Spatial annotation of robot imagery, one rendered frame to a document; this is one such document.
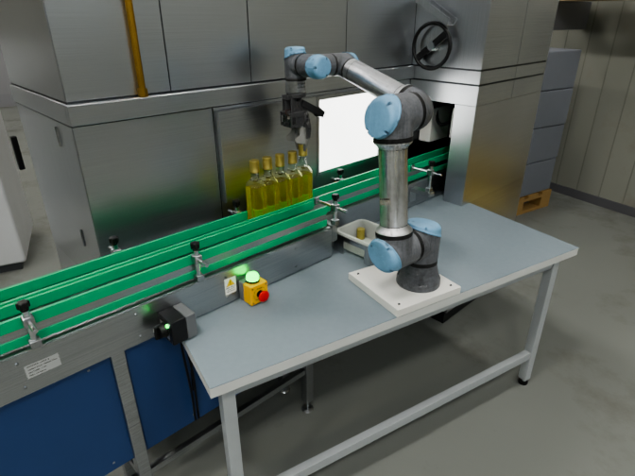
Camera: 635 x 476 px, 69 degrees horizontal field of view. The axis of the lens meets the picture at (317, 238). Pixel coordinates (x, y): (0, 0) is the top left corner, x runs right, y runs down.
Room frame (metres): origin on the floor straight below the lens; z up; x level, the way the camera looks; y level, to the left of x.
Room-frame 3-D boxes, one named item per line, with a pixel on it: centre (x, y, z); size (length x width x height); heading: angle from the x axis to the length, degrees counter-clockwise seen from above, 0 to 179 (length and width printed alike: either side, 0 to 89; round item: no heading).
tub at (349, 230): (1.68, -0.20, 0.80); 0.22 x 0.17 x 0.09; 44
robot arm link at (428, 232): (1.40, -0.35, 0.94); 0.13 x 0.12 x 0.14; 129
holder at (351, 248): (1.70, -0.18, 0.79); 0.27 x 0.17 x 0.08; 44
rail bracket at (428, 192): (2.12, -0.51, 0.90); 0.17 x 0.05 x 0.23; 44
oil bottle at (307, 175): (1.75, 0.06, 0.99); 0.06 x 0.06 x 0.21; 44
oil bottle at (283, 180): (1.67, 0.14, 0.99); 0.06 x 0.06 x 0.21; 43
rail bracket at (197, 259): (1.23, 0.35, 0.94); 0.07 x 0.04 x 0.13; 44
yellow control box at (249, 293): (1.33, 0.21, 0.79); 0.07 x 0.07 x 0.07; 44
